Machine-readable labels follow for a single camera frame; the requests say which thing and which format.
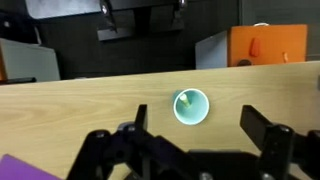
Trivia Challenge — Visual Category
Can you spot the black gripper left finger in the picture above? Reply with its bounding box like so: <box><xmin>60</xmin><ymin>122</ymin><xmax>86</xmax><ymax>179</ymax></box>
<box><xmin>66</xmin><ymin>104</ymin><xmax>201</xmax><ymax>180</ymax></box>

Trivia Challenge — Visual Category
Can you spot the purple paper sheet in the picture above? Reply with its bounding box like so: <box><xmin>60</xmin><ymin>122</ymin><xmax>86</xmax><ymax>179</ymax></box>
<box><xmin>0</xmin><ymin>153</ymin><xmax>63</xmax><ymax>180</ymax></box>

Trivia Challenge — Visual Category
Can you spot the light grey cabinet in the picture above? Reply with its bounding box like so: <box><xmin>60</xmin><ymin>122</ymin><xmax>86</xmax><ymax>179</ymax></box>
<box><xmin>0</xmin><ymin>37</ymin><xmax>61</xmax><ymax>83</ymax></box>

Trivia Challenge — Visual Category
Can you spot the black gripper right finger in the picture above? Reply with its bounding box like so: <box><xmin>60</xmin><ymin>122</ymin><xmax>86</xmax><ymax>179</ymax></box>
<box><xmin>239</xmin><ymin>104</ymin><xmax>320</xmax><ymax>180</ymax></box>

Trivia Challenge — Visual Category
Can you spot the marker with light cap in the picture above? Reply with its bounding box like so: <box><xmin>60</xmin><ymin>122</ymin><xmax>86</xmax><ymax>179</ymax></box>
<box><xmin>179</xmin><ymin>94</ymin><xmax>192</xmax><ymax>110</ymax></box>

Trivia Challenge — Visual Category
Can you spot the black metal bracket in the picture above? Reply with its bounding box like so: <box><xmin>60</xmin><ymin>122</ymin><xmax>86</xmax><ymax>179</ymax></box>
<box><xmin>97</xmin><ymin>0</ymin><xmax>188</xmax><ymax>42</ymax></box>

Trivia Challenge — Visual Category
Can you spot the teal plastic cup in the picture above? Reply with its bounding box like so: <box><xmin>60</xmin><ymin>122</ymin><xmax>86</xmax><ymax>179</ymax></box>
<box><xmin>171</xmin><ymin>87</ymin><xmax>211</xmax><ymax>126</ymax></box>

